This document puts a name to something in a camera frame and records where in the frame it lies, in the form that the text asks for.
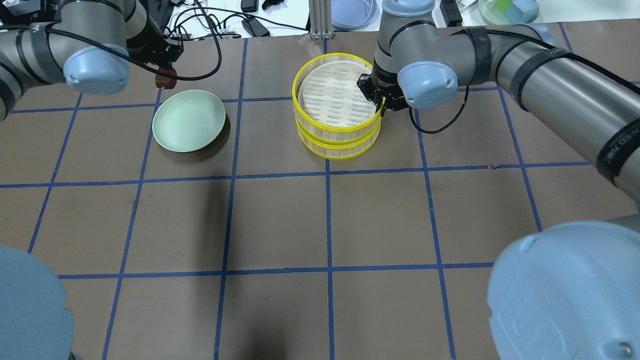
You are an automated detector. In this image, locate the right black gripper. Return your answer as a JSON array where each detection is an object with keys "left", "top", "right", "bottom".
[{"left": 356, "top": 70, "right": 409, "bottom": 117}]

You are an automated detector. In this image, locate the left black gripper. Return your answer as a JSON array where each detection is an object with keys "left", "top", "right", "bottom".
[{"left": 127, "top": 22, "right": 185, "bottom": 68}]

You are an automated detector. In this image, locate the brown steamed bun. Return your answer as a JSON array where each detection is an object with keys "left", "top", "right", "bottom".
[{"left": 154, "top": 64, "right": 178, "bottom": 90}]

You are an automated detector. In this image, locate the yellow bamboo steamer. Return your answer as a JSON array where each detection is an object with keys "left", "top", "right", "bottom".
[
  {"left": 291, "top": 52, "right": 382, "bottom": 142},
  {"left": 295, "top": 119, "right": 382, "bottom": 161}
]

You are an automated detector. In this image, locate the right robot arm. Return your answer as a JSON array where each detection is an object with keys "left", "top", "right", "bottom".
[{"left": 361, "top": 0, "right": 639, "bottom": 360}]

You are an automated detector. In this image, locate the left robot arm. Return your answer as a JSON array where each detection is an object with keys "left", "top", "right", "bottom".
[{"left": 0, "top": 0, "right": 184, "bottom": 360}]

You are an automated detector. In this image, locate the light green plate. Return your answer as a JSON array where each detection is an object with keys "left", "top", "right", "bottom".
[{"left": 151, "top": 89, "right": 227, "bottom": 153}]

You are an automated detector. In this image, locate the blue plate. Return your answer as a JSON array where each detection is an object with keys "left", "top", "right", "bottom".
[{"left": 330, "top": 0, "right": 378, "bottom": 31}]

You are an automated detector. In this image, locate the black power adapter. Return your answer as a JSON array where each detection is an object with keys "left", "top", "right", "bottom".
[{"left": 241, "top": 17, "right": 271, "bottom": 38}]

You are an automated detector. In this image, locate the green bowl with blocks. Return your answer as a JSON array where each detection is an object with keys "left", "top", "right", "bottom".
[{"left": 477, "top": 0, "right": 540, "bottom": 25}]

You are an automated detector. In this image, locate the aluminium frame post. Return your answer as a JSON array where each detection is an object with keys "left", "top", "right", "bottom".
[{"left": 308, "top": 0, "right": 334, "bottom": 40}]

